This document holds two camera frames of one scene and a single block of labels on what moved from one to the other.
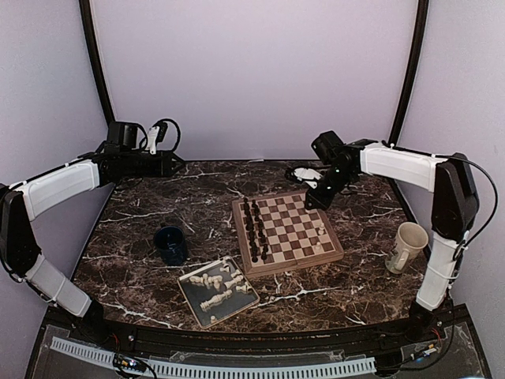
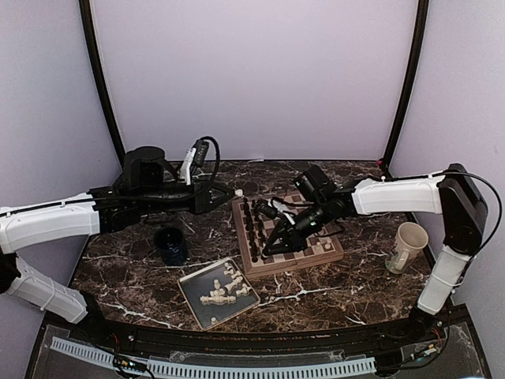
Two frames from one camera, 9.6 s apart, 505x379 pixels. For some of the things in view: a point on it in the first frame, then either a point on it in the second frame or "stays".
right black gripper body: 338,181 → 298,239
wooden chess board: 279,234 stays
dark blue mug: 170,243 stays
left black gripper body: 133,167 → 188,204
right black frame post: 419,46 stays
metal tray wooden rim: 218,291 stays
